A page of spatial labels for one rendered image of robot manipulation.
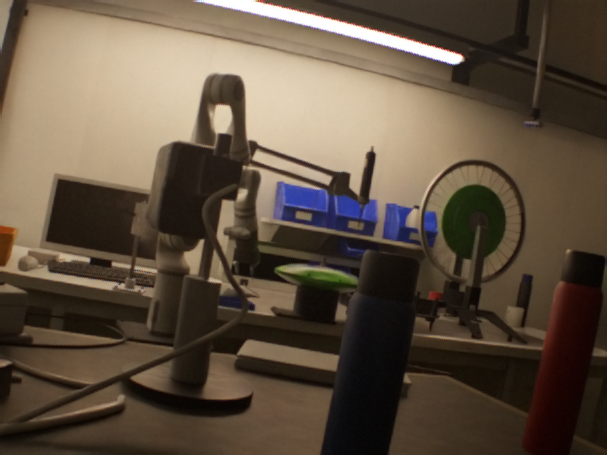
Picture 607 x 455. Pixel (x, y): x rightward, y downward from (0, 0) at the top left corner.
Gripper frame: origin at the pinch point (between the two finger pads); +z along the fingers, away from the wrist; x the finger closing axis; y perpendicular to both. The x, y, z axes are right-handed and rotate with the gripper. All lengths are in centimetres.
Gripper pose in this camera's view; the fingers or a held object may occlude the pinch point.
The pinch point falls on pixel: (245, 280)
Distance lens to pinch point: 227.5
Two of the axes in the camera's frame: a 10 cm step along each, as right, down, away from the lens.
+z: 0.0, 9.0, 4.4
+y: 3.8, -4.1, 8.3
